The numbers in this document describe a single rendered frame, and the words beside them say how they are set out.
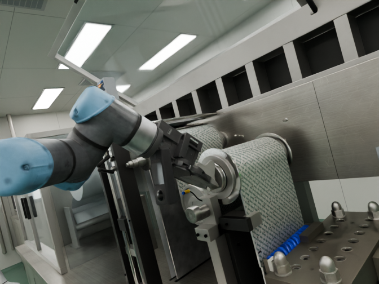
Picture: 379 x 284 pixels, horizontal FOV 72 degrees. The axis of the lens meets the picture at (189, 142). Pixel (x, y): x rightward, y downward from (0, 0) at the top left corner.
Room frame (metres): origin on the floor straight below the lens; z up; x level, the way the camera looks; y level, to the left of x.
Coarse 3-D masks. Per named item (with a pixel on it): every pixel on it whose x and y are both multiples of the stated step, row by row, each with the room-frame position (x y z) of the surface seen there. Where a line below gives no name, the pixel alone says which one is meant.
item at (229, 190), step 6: (210, 156) 0.66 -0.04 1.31; (216, 156) 0.65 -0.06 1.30; (204, 162) 0.68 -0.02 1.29; (216, 162) 0.65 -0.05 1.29; (222, 162) 0.64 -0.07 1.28; (228, 168) 0.62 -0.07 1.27; (228, 174) 0.63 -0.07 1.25; (228, 180) 0.63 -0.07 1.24; (234, 180) 0.62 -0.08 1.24; (228, 186) 0.63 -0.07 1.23; (234, 186) 0.63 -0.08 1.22; (210, 192) 0.69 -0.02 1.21; (222, 192) 0.65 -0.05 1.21; (228, 192) 0.64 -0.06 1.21; (222, 198) 0.66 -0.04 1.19
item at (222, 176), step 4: (216, 164) 0.65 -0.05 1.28; (216, 168) 0.64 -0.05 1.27; (220, 168) 0.64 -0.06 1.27; (216, 172) 0.64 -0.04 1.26; (220, 172) 0.63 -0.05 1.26; (224, 172) 0.64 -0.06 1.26; (216, 176) 0.64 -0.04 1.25; (220, 176) 0.63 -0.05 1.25; (224, 176) 0.63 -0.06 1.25; (216, 180) 0.65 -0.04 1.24; (220, 180) 0.63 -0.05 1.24; (224, 180) 0.63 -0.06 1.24; (220, 184) 0.64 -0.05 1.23; (224, 184) 0.64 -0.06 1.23; (220, 188) 0.64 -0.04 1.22; (224, 188) 0.65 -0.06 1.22; (212, 192) 0.66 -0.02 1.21; (216, 192) 0.65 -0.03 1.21
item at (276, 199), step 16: (272, 176) 0.72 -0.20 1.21; (288, 176) 0.77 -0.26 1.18; (240, 192) 0.63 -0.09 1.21; (256, 192) 0.66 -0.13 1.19; (272, 192) 0.70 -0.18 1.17; (288, 192) 0.75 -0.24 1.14; (256, 208) 0.65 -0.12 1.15; (272, 208) 0.69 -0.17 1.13; (288, 208) 0.74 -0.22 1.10; (272, 224) 0.68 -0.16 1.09; (288, 224) 0.72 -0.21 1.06; (304, 224) 0.78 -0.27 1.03; (256, 240) 0.63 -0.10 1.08; (272, 240) 0.67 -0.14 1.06
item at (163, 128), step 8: (160, 120) 0.56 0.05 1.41; (160, 128) 0.55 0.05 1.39; (168, 128) 0.56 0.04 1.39; (160, 136) 0.52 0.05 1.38; (168, 136) 0.56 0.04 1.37; (176, 136) 0.57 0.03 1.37; (184, 136) 0.57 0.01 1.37; (192, 136) 0.58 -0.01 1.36; (160, 144) 0.56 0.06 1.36; (168, 144) 0.56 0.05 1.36; (176, 144) 0.57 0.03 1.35; (184, 144) 0.56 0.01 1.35; (192, 144) 0.59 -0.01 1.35; (200, 144) 0.59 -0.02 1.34; (152, 152) 0.52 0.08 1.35; (176, 152) 0.56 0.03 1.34; (184, 152) 0.56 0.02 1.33; (192, 152) 0.59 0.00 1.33; (176, 160) 0.54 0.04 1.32; (184, 160) 0.55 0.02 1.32; (192, 160) 0.58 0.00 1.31; (176, 168) 0.55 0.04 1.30; (184, 168) 0.55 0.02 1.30; (176, 176) 0.60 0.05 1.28
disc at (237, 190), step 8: (208, 152) 0.67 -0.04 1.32; (216, 152) 0.65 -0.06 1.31; (224, 152) 0.63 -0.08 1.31; (200, 160) 0.70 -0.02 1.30; (232, 160) 0.62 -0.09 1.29; (232, 168) 0.62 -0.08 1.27; (240, 176) 0.61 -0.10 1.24; (240, 184) 0.62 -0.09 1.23; (232, 192) 0.64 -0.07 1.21; (224, 200) 0.66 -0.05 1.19; (232, 200) 0.64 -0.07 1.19
